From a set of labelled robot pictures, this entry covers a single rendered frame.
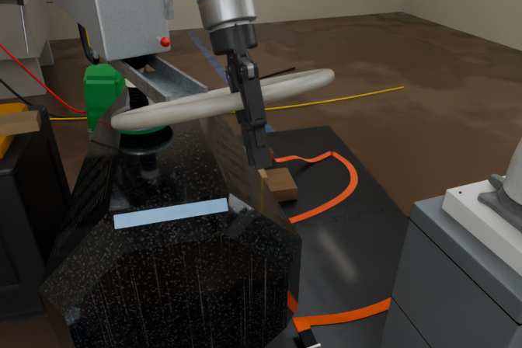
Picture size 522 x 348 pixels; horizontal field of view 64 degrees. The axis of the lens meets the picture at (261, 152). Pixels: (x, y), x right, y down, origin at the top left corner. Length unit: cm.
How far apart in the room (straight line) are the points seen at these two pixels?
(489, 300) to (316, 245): 123
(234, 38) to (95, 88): 255
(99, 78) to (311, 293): 206
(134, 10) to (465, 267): 119
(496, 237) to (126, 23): 119
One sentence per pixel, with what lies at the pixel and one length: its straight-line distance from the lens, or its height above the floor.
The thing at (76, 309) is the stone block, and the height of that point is 57.
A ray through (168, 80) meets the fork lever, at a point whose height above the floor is 108.
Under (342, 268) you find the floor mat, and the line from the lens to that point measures 216.
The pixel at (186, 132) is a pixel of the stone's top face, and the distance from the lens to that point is 157.
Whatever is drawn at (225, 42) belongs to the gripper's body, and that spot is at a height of 136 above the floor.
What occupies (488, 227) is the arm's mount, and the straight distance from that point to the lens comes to 120.
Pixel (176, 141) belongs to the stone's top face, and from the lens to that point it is 151.
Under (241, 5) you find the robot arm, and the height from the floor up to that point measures 141.
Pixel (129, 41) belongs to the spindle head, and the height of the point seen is 118.
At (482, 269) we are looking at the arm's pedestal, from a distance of 117.
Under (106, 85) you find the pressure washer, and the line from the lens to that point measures 314.
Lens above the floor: 154
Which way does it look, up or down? 30 degrees down
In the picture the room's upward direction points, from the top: straight up
